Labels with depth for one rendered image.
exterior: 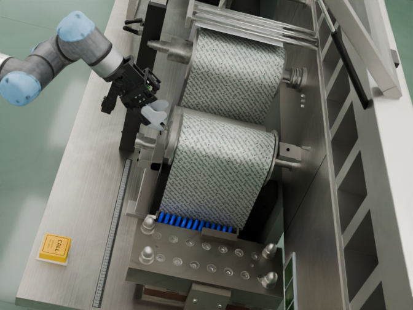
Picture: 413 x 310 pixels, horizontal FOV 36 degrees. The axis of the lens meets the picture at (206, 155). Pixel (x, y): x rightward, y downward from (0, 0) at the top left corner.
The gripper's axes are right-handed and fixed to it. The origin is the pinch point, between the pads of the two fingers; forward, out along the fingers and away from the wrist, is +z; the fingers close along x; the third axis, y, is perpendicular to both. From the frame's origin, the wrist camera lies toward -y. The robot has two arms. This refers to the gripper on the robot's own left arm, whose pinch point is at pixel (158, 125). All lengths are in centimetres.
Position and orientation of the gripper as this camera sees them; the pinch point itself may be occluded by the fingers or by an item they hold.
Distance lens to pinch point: 161.3
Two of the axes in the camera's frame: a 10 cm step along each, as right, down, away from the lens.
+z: 5.8, 6.1, 5.3
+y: 8.1, -3.9, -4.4
